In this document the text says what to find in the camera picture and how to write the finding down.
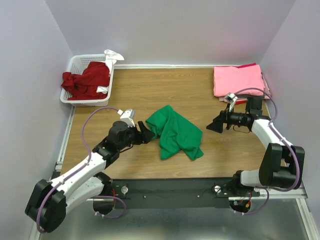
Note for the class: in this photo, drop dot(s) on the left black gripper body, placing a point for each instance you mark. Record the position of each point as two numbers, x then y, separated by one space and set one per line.
133 137

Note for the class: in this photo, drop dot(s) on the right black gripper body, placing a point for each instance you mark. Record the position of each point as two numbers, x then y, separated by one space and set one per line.
235 118

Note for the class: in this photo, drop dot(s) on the green t shirt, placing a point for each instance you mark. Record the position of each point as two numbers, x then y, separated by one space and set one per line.
175 134

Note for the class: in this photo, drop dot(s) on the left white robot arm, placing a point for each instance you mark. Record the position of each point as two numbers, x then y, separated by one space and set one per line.
52 200

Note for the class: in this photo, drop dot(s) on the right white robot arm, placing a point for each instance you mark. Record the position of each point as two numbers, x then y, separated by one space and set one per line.
282 164

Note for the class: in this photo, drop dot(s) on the folded shirts stack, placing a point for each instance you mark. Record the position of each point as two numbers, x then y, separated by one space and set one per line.
266 85

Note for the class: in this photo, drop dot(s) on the pink folded t shirt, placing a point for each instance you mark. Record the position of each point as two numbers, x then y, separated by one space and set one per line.
237 80

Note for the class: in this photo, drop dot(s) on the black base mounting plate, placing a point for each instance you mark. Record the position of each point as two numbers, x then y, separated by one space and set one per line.
173 193

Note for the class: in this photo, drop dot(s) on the dark red t shirt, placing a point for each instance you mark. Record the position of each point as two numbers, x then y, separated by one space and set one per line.
84 86

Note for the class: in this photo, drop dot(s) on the white t shirt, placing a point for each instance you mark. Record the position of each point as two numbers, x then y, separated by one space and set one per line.
111 58

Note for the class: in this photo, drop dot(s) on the white plastic laundry basket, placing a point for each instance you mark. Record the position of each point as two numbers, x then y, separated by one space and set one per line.
77 65

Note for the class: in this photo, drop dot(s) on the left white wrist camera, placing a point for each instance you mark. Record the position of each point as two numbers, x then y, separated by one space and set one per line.
127 116

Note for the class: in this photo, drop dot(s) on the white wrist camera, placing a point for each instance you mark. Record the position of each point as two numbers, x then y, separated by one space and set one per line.
231 100
127 116

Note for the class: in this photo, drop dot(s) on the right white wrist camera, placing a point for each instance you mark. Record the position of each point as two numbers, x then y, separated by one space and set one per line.
231 100

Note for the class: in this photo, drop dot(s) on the aluminium frame rail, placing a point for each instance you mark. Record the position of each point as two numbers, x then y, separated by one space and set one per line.
235 204

